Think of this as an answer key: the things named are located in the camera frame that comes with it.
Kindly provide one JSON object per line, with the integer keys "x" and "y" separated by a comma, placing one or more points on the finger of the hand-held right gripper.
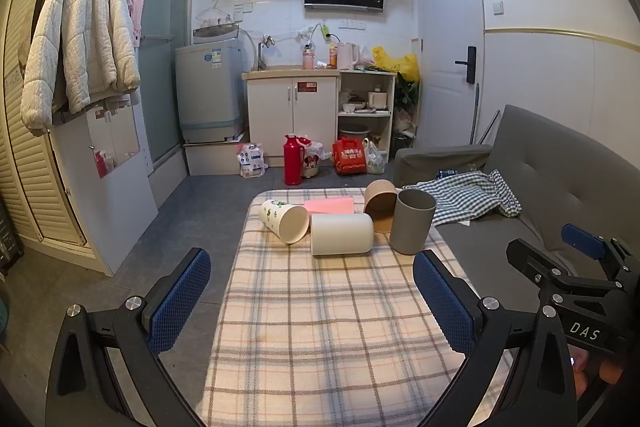
{"x": 582, "y": 241}
{"x": 545, "y": 263}

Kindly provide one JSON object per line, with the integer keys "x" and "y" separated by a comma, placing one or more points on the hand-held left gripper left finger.
{"x": 182, "y": 302}

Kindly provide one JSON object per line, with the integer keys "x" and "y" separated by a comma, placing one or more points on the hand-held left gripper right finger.
{"x": 442, "y": 302}

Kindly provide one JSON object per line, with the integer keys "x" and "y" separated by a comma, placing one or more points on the grey cup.
{"x": 410, "y": 224}

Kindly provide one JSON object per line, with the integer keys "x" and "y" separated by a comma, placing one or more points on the brown cup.
{"x": 380, "y": 201}

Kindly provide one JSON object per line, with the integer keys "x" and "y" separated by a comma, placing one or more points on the plain white cup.
{"x": 341, "y": 233}

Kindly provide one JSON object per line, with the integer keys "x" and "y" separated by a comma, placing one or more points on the white cup with green print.
{"x": 282, "y": 219}

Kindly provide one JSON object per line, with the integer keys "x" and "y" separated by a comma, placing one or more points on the person's right hand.
{"x": 607, "y": 369}

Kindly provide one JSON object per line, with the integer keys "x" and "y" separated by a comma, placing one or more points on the grey sofa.
{"x": 540, "y": 157}

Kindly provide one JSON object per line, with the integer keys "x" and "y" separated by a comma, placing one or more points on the blue checked cloth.
{"x": 460, "y": 197}

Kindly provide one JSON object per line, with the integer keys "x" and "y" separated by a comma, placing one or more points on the plaid tablecloth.
{"x": 325, "y": 332}

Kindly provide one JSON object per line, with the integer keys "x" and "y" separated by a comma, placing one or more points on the blue packet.
{"x": 447, "y": 174}

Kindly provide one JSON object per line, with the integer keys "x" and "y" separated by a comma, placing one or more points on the pink pad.
{"x": 330, "y": 206}

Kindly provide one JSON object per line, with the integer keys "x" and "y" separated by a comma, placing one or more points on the white washing machine platform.
{"x": 212, "y": 157}

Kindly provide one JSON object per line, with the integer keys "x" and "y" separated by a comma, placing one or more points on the white and blue packets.
{"x": 251, "y": 161}

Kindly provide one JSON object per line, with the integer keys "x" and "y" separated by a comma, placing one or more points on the white plastic bag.
{"x": 376, "y": 159}

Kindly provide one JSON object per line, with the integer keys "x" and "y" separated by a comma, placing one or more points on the red gift bag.
{"x": 350, "y": 157}

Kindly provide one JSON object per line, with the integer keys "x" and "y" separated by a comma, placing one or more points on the red thermos flask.
{"x": 292, "y": 162}

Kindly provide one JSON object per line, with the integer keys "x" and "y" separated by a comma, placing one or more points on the dark round basin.
{"x": 354, "y": 133}

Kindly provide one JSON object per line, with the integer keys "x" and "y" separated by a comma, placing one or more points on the white cartoon print bag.
{"x": 314, "y": 159}

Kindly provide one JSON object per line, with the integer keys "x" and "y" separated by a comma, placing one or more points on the bouquet of flowers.
{"x": 406, "y": 107}

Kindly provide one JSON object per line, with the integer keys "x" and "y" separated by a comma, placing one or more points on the cream louvred wardrobe door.
{"x": 30, "y": 167}

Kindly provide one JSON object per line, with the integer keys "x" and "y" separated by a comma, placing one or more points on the grey washing machine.
{"x": 210, "y": 92}

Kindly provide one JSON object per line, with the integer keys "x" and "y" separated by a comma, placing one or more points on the white sink cabinet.
{"x": 290, "y": 117}

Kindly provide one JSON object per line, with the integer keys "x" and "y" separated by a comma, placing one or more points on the white open shelf unit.
{"x": 382, "y": 79}

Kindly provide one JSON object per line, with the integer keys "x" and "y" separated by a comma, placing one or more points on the yellow plastic bag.
{"x": 400, "y": 64}

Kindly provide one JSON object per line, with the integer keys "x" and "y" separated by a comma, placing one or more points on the frosted glass door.
{"x": 160, "y": 57}

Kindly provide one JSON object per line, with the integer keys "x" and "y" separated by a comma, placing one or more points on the metal faucet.
{"x": 261, "y": 52}

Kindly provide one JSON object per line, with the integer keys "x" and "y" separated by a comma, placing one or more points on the white door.
{"x": 445, "y": 17}

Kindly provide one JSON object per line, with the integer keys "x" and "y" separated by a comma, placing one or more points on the white electric kettle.
{"x": 346, "y": 56}

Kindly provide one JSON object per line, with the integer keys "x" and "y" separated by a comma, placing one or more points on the orange bottle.
{"x": 332, "y": 57}

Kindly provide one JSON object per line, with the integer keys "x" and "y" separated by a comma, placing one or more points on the grey basin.
{"x": 215, "y": 33}

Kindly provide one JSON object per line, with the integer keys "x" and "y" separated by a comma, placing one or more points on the pink container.
{"x": 308, "y": 59}

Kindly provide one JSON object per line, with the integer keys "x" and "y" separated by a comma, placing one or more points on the white padded jacket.
{"x": 80, "y": 32}

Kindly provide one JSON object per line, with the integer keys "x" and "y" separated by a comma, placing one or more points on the green power strip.
{"x": 325, "y": 32}

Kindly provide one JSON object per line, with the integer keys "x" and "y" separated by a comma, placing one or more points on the pink garment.
{"x": 136, "y": 7}

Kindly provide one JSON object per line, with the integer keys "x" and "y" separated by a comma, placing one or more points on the white light switch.
{"x": 497, "y": 7}

